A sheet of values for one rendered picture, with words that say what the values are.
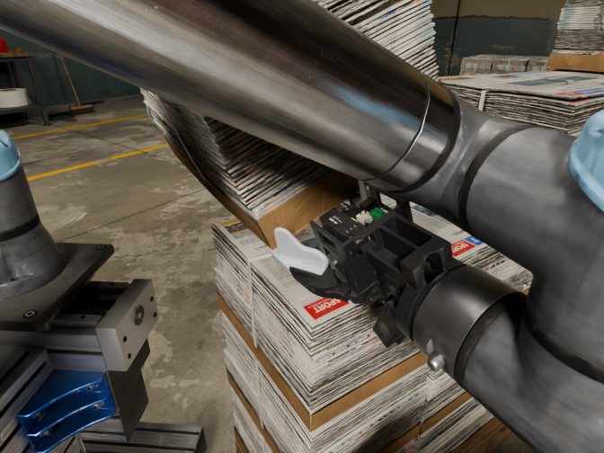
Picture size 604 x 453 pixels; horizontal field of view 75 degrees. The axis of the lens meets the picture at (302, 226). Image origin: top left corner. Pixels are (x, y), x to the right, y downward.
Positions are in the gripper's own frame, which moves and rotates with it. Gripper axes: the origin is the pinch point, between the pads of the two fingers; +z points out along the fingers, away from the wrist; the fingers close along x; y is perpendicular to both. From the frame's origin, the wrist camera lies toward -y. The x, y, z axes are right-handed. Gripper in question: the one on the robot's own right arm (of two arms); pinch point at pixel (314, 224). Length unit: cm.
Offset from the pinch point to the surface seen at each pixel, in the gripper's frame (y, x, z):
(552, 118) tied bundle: -15, -55, 7
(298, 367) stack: -23.9, 9.6, 3.2
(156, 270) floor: -91, 36, 161
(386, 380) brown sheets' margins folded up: -38.5, -2.3, 0.6
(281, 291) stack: -13.5, 5.7, 8.1
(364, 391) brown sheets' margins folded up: -36.0, 2.4, 0.3
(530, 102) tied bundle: -13, -55, 12
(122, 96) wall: -104, -27, 733
